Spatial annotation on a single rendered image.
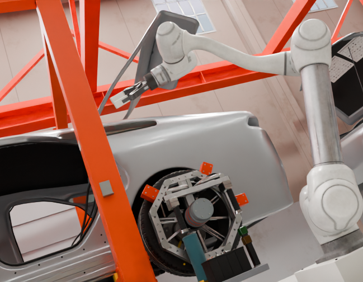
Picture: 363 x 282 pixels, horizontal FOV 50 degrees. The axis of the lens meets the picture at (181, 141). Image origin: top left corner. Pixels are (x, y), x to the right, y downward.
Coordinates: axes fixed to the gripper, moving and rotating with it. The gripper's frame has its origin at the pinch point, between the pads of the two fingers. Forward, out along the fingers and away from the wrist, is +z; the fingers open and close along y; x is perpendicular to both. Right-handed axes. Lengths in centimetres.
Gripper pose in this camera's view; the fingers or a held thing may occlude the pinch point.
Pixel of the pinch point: (114, 102)
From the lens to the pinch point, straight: 175.6
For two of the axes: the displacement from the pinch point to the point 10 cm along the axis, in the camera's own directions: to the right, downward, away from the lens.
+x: 4.5, 8.2, 3.5
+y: 2.7, 2.4, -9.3
